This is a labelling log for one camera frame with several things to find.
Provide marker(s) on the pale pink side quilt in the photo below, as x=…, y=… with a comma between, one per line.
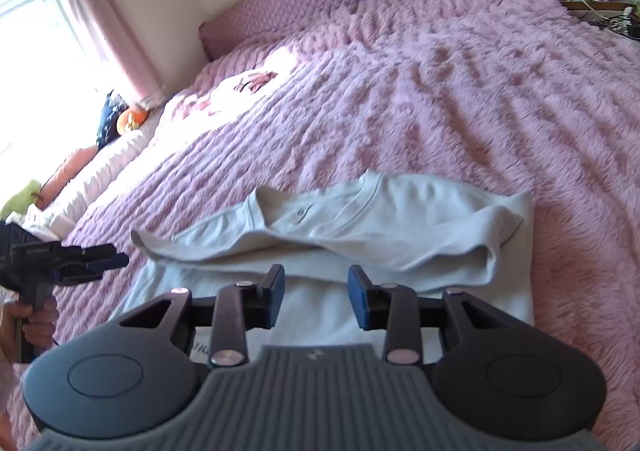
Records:
x=110, y=166

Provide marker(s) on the pink pillow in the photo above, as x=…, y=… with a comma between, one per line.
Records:
x=67, y=176

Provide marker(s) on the white printed sweatshirt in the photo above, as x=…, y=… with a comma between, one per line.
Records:
x=400, y=231

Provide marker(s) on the pink fluffy blanket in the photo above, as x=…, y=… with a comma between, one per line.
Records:
x=425, y=121

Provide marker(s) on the orange plush toy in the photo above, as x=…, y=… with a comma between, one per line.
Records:
x=131, y=120

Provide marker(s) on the person's left hand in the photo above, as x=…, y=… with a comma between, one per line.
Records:
x=42, y=326

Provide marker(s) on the green cloth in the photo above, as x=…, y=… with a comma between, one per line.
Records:
x=20, y=198

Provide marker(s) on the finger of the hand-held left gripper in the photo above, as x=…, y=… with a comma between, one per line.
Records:
x=80, y=275
x=97, y=253

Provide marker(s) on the wooden bedside table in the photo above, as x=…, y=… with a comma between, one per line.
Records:
x=600, y=5

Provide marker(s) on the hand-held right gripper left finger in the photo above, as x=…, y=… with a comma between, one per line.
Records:
x=274, y=296

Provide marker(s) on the small pink brown cloth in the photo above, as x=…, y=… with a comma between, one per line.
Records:
x=255, y=80

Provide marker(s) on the pink curtain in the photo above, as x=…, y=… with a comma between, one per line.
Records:
x=115, y=16

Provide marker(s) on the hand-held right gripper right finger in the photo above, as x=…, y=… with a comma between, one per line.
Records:
x=357, y=296

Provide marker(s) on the navy patterned pillow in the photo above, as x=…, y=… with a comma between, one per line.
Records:
x=111, y=118

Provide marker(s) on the window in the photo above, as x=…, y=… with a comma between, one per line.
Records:
x=35, y=56

